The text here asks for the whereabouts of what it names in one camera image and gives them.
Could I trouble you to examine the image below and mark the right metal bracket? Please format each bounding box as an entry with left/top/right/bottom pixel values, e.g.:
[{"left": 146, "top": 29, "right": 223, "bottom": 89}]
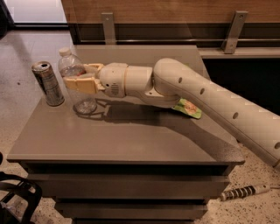
[{"left": 221, "top": 10, "right": 248, "bottom": 54}]

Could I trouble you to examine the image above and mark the silver redbull can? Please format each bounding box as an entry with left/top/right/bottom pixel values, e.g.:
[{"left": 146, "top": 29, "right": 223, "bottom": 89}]
[{"left": 31, "top": 61, "right": 65, "bottom": 107}]

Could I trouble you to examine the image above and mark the green dang chips bag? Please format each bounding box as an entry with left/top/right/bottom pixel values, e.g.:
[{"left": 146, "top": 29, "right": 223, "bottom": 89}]
[{"left": 173, "top": 98, "right": 202, "bottom": 119}]

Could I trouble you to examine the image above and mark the white power strip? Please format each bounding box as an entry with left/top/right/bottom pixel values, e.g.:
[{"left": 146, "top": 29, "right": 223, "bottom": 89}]
[{"left": 220, "top": 184, "right": 270, "bottom": 201}]

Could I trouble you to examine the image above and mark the black chair base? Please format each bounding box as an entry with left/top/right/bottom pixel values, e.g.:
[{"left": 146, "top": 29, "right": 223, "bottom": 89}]
[{"left": 0, "top": 171, "right": 42, "bottom": 224}]

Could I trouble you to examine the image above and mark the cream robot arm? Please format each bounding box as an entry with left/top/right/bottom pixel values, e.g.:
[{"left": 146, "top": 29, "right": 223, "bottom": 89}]
[{"left": 64, "top": 58, "right": 280, "bottom": 169}]

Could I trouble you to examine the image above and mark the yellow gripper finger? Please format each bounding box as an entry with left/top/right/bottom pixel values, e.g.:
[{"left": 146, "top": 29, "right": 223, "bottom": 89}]
[
  {"left": 63, "top": 77, "right": 105, "bottom": 95},
  {"left": 84, "top": 63, "right": 104, "bottom": 76}
]

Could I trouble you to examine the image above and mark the clear plastic water bottle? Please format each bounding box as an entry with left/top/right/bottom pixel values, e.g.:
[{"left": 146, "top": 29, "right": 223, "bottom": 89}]
[{"left": 58, "top": 47, "right": 97, "bottom": 115}]

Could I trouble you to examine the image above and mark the left metal bracket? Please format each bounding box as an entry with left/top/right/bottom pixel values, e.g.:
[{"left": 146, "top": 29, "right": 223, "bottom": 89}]
[{"left": 101, "top": 12, "right": 116, "bottom": 45}]

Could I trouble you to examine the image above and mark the grey drawer cabinet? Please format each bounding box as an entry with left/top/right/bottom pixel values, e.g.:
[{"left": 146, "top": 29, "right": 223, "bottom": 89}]
[{"left": 6, "top": 44, "right": 246, "bottom": 224}]

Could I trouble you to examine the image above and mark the metal bracket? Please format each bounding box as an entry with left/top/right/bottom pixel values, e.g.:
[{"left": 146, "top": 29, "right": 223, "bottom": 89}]
[
  {"left": 221, "top": 10, "right": 248, "bottom": 54},
  {"left": 101, "top": 12, "right": 116, "bottom": 45}
]

